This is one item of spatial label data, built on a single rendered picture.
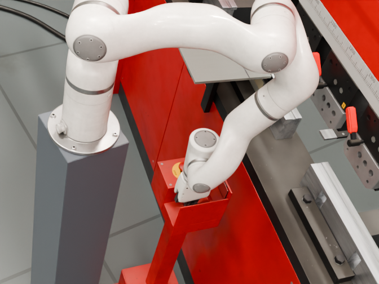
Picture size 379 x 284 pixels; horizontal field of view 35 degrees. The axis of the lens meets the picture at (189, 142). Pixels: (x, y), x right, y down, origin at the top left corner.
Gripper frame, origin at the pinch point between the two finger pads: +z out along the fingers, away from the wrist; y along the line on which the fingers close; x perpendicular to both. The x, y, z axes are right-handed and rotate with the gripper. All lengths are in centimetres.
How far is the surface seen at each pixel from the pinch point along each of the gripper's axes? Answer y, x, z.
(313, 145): -107, -68, 83
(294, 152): -35.3, -3.6, -10.6
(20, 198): 44, -64, 70
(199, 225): -2.4, 4.9, 5.0
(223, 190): -9.5, 1.5, -6.5
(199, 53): -13.9, -38.3, -25.0
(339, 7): -35, -9, -63
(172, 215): 5.4, 0.5, 3.0
